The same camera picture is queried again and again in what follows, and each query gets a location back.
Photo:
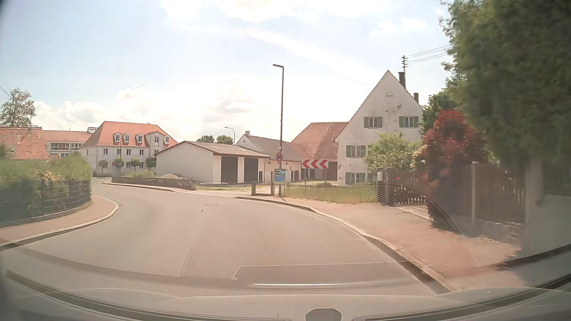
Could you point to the round red blue road sign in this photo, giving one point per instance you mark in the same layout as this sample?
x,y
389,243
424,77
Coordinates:
x,y
279,157

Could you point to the low white house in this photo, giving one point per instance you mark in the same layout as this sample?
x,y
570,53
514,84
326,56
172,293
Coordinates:
x,y
276,154

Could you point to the barn with red roof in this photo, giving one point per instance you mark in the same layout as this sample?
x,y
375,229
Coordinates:
x,y
319,142

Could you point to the grey asphalt road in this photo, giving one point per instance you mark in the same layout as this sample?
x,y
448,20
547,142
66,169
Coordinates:
x,y
178,232

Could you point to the red white chevron sign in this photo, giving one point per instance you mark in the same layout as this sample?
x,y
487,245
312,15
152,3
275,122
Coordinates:
x,y
315,164

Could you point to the row of small trees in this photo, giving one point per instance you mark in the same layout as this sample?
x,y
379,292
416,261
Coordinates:
x,y
127,162

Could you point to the pale long building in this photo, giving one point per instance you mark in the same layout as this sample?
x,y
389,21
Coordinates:
x,y
64,142

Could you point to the white building with red roof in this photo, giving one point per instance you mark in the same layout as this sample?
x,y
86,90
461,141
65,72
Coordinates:
x,y
125,147

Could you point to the red tiled roof building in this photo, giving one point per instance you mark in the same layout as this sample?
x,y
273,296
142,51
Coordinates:
x,y
24,143

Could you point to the distant lamp post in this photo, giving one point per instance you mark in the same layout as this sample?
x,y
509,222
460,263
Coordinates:
x,y
232,133

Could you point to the dark metal fence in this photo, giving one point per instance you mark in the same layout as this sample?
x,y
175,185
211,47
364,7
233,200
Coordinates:
x,y
58,196

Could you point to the grass patch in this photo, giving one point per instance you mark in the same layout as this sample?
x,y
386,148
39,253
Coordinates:
x,y
334,194

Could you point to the brown wooden fence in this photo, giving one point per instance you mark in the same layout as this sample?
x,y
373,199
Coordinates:
x,y
486,194

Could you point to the tall leafy tree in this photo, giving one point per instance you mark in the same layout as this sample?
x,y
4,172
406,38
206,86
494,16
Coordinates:
x,y
17,108

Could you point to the green leafy tree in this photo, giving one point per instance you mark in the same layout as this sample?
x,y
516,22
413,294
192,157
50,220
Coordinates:
x,y
390,151

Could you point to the red leaved bush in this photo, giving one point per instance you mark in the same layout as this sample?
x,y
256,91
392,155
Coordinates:
x,y
450,142

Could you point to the white garage building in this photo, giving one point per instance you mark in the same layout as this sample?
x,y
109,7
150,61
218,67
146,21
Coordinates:
x,y
205,162

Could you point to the low stone wall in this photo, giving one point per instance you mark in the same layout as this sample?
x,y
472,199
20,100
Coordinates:
x,y
156,182

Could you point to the blue information board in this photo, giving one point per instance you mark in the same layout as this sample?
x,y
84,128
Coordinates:
x,y
279,175

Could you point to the white gabled house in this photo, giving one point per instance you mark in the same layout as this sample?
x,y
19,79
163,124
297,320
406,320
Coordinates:
x,y
383,129

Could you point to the tall dark green hedge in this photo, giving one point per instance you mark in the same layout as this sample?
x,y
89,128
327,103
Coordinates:
x,y
513,80

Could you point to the car's own bonnet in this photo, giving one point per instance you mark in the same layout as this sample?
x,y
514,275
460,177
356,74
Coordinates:
x,y
285,305

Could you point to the tall grey lamp post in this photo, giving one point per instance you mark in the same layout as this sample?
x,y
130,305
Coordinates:
x,y
281,133

